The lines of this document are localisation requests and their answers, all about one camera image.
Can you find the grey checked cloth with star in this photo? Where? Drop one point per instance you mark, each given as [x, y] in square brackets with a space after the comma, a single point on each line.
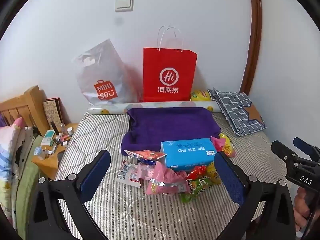
[237, 110]

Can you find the yellow snack bag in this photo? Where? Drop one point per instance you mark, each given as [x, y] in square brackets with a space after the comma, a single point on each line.
[201, 95]

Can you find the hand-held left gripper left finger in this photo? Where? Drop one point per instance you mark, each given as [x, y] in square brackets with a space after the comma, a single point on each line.
[98, 171]

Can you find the patterned notebook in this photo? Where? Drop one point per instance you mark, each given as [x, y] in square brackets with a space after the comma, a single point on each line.
[52, 111]

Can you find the red paper bag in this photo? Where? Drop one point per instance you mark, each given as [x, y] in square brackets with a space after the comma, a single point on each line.
[170, 80]

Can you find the brown wooden door frame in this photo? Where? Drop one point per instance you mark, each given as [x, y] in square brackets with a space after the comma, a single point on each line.
[253, 42]

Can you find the white plastic shopping bag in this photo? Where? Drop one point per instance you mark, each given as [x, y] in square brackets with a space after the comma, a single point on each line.
[105, 77]

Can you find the black phone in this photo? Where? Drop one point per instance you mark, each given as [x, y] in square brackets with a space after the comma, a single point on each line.
[61, 158]

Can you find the person's right hand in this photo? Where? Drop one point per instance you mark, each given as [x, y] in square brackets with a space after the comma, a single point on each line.
[302, 205]

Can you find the dark blue snack packet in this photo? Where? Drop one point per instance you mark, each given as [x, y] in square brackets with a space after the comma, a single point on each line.
[144, 161]

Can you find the white and red snack packet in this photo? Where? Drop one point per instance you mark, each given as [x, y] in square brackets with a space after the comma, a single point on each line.
[127, 175]

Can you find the clear yellow snack packet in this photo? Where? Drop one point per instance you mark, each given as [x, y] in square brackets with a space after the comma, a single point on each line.
[228, 147]

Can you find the green and white box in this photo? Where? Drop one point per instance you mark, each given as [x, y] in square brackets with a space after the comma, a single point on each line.
[47, 137]

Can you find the green snack packet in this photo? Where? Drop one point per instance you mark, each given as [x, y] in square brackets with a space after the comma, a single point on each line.
[197, 188]

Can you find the striped grey bed quilt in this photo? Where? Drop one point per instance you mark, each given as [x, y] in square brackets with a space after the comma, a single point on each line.
[140, 215]

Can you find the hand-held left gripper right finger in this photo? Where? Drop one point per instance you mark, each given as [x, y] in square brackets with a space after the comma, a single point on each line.
[227, 177]

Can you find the purple towel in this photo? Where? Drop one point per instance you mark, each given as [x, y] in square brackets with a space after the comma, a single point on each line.
[170, 125]

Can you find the wooden nightstand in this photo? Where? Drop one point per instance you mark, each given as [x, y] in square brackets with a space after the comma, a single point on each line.
[50, 165]

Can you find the cartoon printed pillow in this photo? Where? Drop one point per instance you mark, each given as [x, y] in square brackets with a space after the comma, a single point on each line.
[8, 155]

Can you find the pale pink snack packet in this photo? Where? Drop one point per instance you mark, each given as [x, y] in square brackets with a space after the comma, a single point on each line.
[146, 171]

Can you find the blue tissue pack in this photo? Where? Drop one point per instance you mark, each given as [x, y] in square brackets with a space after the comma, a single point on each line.
[187, 153]

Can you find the wooden headboard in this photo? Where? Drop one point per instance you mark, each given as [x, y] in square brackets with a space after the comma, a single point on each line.
[27, 105]

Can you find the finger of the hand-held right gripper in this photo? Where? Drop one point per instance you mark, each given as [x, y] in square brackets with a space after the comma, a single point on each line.
[282, 150]
[306, 146]

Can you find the fruit printed paper roll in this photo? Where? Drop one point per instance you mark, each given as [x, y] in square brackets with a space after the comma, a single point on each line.
[112, 108]

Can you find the cartoon printed red snack packet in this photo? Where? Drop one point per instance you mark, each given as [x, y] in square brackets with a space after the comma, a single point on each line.
[147, 154]

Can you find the cluster of small cosmetics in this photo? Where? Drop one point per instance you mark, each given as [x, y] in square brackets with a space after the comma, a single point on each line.
[62, 137]

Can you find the large pink snack bag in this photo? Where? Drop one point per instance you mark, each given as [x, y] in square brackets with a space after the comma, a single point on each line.
[165, 177]

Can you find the white wall switch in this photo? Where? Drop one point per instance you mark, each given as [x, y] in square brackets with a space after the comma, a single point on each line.
[124, 4]

